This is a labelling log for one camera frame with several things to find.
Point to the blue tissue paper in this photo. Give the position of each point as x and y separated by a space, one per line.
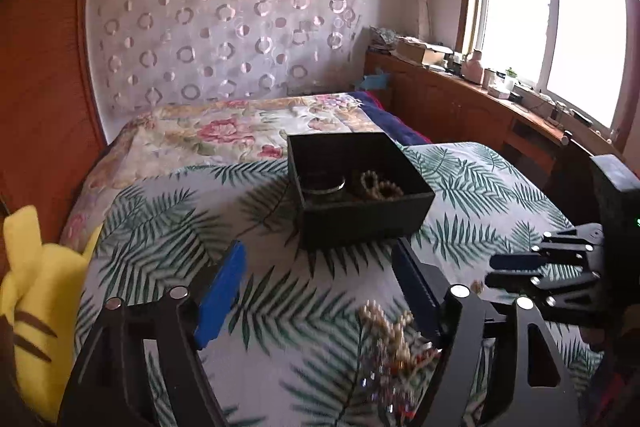
378 81

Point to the cardboard box on cabinet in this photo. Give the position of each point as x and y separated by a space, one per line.
421 52

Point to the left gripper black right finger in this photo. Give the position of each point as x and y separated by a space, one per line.
424 287

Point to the dark blue blanket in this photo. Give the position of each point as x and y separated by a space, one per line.
389 123

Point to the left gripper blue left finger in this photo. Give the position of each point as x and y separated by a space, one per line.
214 289

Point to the floral quilt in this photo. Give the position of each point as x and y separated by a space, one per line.
221 133

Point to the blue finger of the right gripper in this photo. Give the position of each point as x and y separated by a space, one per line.
517 262

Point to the pink bottle on cabinet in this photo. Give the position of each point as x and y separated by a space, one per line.
472 69

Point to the window with white frame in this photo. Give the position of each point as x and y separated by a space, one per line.
581 54

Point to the palm leaf print bedspread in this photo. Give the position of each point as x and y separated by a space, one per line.
292 348

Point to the wooden wardrobe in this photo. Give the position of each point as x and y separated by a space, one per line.
50 132

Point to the silver bangle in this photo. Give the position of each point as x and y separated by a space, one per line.
322 184

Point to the yellow plush toy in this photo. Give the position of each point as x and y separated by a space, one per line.
40 299

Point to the wooden sideboard cabinet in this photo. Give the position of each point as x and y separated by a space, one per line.
447 109

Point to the sheer circle pattern curtain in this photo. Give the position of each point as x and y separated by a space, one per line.
147 53

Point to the black open jewelry box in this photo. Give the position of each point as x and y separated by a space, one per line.
385 197

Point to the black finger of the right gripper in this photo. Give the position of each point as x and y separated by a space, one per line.
515 282

